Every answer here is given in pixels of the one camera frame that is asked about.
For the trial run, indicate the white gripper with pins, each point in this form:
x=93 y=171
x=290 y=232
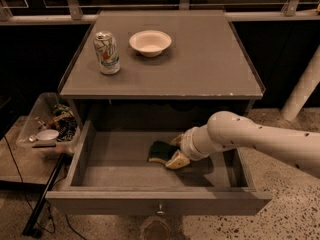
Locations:
x=187 y=144

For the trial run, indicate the green and yellow sponge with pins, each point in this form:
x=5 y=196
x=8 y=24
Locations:
x=161 y=152

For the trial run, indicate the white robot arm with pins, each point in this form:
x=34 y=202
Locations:
x=226 y=131

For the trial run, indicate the metal drawer knob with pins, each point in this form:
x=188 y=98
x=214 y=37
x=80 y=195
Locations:
x=160 y=211

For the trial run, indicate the open grey top drawer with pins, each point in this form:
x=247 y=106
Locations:
x=110 y=174

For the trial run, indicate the grey cabinet counter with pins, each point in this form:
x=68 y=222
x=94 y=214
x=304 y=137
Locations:
x=204 y=70

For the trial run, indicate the white bowl on counter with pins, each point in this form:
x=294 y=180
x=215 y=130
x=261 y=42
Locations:
x=150 y=43

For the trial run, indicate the colourful snack bags in bin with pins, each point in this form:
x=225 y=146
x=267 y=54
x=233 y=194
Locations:
x=64 y=122

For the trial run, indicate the soda can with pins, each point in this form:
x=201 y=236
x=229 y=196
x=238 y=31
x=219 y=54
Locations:
x=106 y=51

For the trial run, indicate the small white bowl in bin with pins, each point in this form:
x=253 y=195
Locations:
x=47 y=135

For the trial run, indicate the clear plastic bin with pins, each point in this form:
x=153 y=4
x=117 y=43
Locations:
x=38 y=120

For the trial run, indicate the low side shelf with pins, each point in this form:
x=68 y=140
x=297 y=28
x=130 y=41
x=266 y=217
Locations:
x=19 y=164

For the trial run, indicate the black metal bar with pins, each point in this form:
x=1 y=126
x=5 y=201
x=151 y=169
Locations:
x=29 y=229

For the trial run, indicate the metal window railing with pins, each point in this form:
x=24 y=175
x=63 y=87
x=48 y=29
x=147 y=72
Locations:
x=49 y=12

